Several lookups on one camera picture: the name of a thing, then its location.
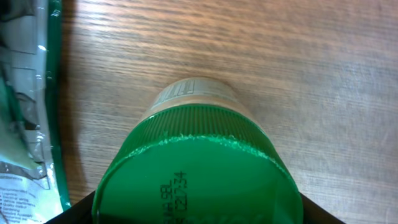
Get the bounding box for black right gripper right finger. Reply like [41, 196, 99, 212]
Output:
[301, 193, 345, 224]

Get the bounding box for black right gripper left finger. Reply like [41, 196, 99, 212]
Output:
[45, 191, 95, 224]

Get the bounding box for green glove package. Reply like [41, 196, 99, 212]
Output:
[1, 0, 70, 223]

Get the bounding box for green lid jar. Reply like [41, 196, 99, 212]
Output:
[92, 78, 303, 223]

